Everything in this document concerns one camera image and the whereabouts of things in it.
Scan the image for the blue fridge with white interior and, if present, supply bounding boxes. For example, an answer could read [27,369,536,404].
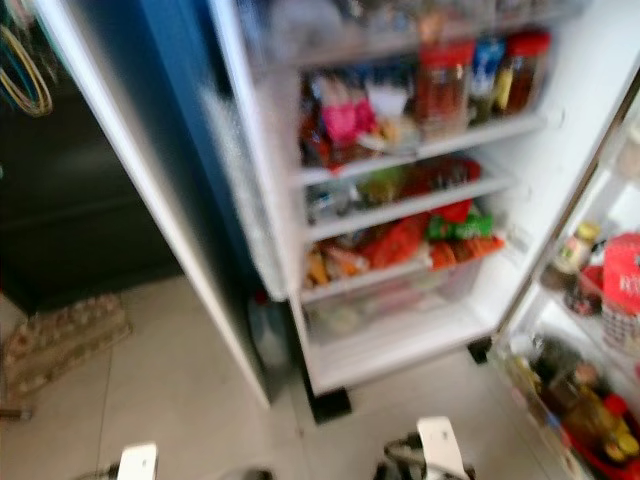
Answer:
[75,0,640,426]

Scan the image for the white fridge door with shelves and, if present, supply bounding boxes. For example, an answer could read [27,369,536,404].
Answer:
[488,95,640,480]

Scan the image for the clear large water bottle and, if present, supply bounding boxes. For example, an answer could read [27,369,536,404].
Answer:
[248,293,297,378]

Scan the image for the pink food packet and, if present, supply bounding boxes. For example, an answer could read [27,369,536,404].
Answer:
[320,98,377,151]

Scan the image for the red food packet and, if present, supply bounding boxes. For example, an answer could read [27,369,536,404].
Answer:
[360,213,427,270]

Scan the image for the green food packet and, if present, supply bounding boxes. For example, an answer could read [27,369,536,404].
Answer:
[425,209,497,242]

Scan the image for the red-lid glass jar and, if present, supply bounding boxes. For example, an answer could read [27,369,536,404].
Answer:
[415,40,477,132]

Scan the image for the blue label bottle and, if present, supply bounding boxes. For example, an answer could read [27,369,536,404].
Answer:
[472,36,507,121]

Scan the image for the red-cap brown sauce jar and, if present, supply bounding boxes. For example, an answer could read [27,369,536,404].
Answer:
[500,29,554,114]

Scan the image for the dark sauce bottle yellow cap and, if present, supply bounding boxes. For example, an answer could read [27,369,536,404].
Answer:
[540,221,602,294]

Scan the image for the red and white container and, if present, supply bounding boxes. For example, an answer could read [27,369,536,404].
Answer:
[600,233,640,357]

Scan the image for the yellow oil bottle red cap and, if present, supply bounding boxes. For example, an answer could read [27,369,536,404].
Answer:
[560,390,633,463]

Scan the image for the coloured wire hangers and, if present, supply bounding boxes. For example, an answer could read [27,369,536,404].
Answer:
[0,0,55,119]

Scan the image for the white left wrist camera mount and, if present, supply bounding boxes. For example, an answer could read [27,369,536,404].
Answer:
[117,443,158,480]

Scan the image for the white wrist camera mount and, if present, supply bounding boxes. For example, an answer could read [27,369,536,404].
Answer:
[117,443,158,480]
[417,416,471,480]

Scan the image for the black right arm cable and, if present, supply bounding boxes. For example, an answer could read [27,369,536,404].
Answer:
[375,430,427,480]

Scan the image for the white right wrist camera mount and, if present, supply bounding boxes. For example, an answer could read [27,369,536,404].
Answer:
[417,416,471,480]

